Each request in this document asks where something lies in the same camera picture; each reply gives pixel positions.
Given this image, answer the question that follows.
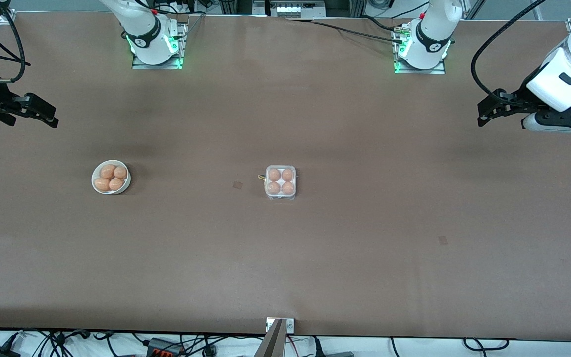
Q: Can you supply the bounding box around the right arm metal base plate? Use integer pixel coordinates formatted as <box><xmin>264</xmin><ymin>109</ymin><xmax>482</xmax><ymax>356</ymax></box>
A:
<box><xmin>132</xmin><ymin>22</ymin><xmax>188</xmax><ymax>70</ymax></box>

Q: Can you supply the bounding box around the black and orange power strip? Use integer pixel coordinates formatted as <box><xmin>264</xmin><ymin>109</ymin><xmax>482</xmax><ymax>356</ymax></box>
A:
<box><xmin>146</xmin><ymin>338</ymin><xmax>185</xmax><ymax>357</ymax></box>

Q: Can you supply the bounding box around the white round bowl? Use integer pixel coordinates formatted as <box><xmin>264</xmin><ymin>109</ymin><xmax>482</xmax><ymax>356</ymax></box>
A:
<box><xmin>91</xmin><ymin>160</ymin><xmax>131</xmax><ymax>195</ymax></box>

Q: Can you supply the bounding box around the white power strip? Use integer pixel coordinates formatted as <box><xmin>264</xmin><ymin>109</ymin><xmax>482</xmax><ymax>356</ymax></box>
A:
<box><xmin>270</xmin><ymin>1</ymin><xmax>312</xmax><ymax>16</ymax></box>

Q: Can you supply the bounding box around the long black table cable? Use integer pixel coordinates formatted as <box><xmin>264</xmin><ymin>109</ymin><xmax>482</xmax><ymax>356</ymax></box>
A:
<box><xmin>285</xmin><ymin>19</ymin><xmax>405</xmax><ymax>45</ymax></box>

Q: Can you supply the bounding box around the aluminium camera pole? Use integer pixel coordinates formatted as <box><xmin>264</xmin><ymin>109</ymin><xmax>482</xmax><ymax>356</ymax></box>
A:
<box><xmin>253</xmin><ymin>320</ymin><xmax>286</xmax><ymax>357</ymax></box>

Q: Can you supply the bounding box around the clear plastic egg box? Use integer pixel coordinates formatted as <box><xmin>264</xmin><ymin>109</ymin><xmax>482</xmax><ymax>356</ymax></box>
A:
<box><xmin>258</xmin><ymin>165</ymin><xmax>297</xmax><ymax>201</ymax></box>

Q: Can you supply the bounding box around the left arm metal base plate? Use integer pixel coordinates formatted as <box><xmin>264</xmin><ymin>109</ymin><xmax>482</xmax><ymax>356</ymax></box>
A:
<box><xmin>393</xmin><ymin>25</ymin><xmax>447</xmax><ymax>75</ymax></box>

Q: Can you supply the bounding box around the short black table cable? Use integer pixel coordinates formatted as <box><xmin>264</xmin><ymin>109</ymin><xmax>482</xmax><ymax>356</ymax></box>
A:
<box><xmin>361</xmin><ymin>15</ymin><xmax>401</xmax><ymax>32</ymax></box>

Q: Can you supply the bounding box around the small metal clamp bracket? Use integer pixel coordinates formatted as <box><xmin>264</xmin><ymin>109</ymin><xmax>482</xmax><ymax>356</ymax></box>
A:
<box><xmin>266</xmin><ymin>317</ymin><xmax>295</xmax><ymax>333</ymax></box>

